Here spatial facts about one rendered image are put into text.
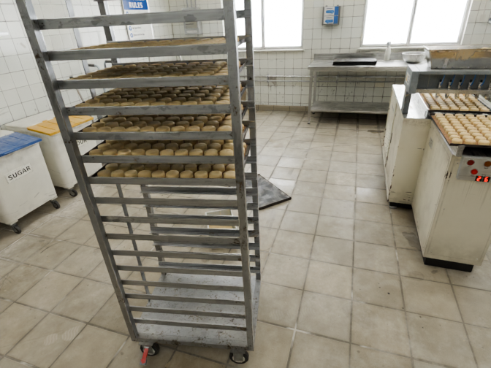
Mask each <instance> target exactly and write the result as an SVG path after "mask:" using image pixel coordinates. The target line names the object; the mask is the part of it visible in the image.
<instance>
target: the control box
mask: <svg viewBox="0 0 491 368"><path fill-rule="evenodd" d="M470 160H473V161H474V164H473V165H468V164H467V163H468V161H470ZM487 161H490V162H491V157H481V156H462V158H461V161H460V165H459V167H458V170H457V174H456V178H457V180H470V181H477V179H478V177H481V179H480V180H479V179H478V180H479V182H484V180H485V177H488V181H487V180H485V181H487V183H491V165H490V166H485V165H484V163H485V162H487ZM473 169H476V170H477V171H478V173H477V174H475V175H473V174H471V170H473Z"/></svg>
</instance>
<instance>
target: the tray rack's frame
mask: <svg viewBox="0 0 491 368"><path fill-rule="evenodd" d="M15 2H16V4H17V7H18V11H19V13H20V17H21V20H22V22H23V25H24V28H25V30H26V34H27V37H28V40H29V43H30V45H31V49H32V51H33V54H34V57H35V60H36V63H37V66H38V69H39V73H40V74H41V77H42V81H43V83H44V86H45V90H46V92H47V96H48V98H49V101H50V104H51V107H52V109H53V113H54V115H55V118H56V122H57V124H58V127H59V130H60V132H61V136H62V139H63V141H64V145H65V148H66V151H67V153H68V156H69V160H70V162H71V165H72V168H73V171H74V173H75V177H76V179H77V183H78V185H79V188H80V192H81V194H82V197H83V201H84V203H85V206H86V209H87V211H88V215H89V218H90V220H91V224H92V226H93V229H94V232H95V235H96V238H97V241H98V243H99V247H100V250H101V252H102V256H103V258H104V262H105V264H106V267H107V271H108V273H109V276H110V279H111V282H112V284H113V288H114V290H115V294H116V296H117V299H118V303H119V305H120V308H121V311H122V313H123V317H124V320H125V322H126V326H127V329H128V331H129V335H130V337H131V339H132V341H136V342H139V344H138V345H142V347H143V350H144V347H150V349H148V353H153V349H152V347H151V346H152V345H153V343H162V344H171V345H187V346H197V347H206V348H223V349H230V353H233V357H234V361H243V354H245V351H246V350H248V344H247V334H246V331H234V330H224V329H206V328H195V327H185V326H167V325H157V324H147V323H137V325H135V322H134V318H133V315H132V312H131V309H130V306H129V302H128V299H127V297H126V293H125V290H124V288H123V284H122V281H121V277H120V275H119V272H118V268H117V266H116V263H115V259H114V256H113V252H112V250H111V247H110V243H109V240H108V238H107V234H106V231H105V229H104V225H103V222H102V218H101V215H100V213H99V209H98V207H97V204H96V200H95V197H94V193H93V191H92V188H91V184H90V182H89V179H88V175H87V172H86V170H85V166H84V163H83V159H82V156H81V154H80V150H79V147H78V145H77V141H76V138H75V134H74V132H73V129H72V125H71V123H70V120H69V116H68V113H67V111H66V107H65V104H64V100H63V97H62V95H61V91H60V88H59V86H58V82H57V79H56V75H55V72H54V70H53V66H52V64H51V61H50V56H49V54H48V51H47V48H46V45H45V41H44V39H43V36H42V32H41V29H40V27H39V23H38V20H37V17H36V13H35V11H34V7H33V4H32V2H31V0H15ZM97 3H98V6H99V12H100V15H110V11H109V7H108V3H107V1H98V2H97ZM103 28H104V34H105V37H106V40H107V41H116V40H115V34H114V30H113V27H112V26H103ZM158 282H171V283H195V284H208V285H233V286H243V277H232V276H218V275H191V274H177V273H163V272H162V273H161V277H160V278H159V281H158ZM260 286H261V280H256V276H252V275H251V287H252V290H251V299H252V301H253V304H252V313H253V314H254V316H253V326H254V342H255V336H256V322H257V315H258V307H259V294H260ZM152 294H153V295H165V296H187V297H199V298H211V299H234V300H244V293H243V292H242V291H218V290H205V289H193V288H169V287H155V288H154V290H153V293H152ZM146 307H161V308H172V309H183V310H204V311H215V312H226V313H245V306H242V305H230V304H208V303H197V302H175V301H164V300H152V299H149V300H148V303H147V305H146ZM140 318H149V319H159V320H169V321H188V322H198V323H218V324H228V325H238V326H246V320H245V319H242V318H222V317H212V316H201V315H181V314H170V313H150V312H143V313H142V315H141V317H140Z"/></svg>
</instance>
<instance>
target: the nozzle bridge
mask: <svg viewBox="0 0 491 368"><path fill-rule="evenodd" d="M444 75H445V78H444ZM454 75H455V78H454ZM464 75H465V79H464V81H463V78H464ZM475 75H476V78H475V80H474V82H473V79H474V77H475ZM485 75H487V77H486V79H485V81H484V78H485ZM443 78H444V81H443V83H442V85H441V89H438V83H439V82H440V79H442V80H443ZM453 78H454V81H453V83H452V86H451V89H447V88H448V84H449V81H450V80H451V79H452V80H453ZM460 80H462V81H463V83H462V85H461V88H460V89H457V86H458V83H459V81H460ZM470 80H472V82H473V85H472V86H471V89H470V90H468V89H467V88H468V84H469V82H470ZM480 80H483V81H482V82H484V84H483V85H482V87H481V89H480V90H477V88H478V85H479V82H480ZM490 81H491V69H431V68H430V67H429V66H428V65H427V64H415V65H414V64H408V66H407V70H406V78H405V82H404V86H405V91H404V95H403V103H402V107H401V112H402V114H408V109H409V105H410V101H411V94H415V93H456V94H491V90H488V86H489V84H490Z"/></svg>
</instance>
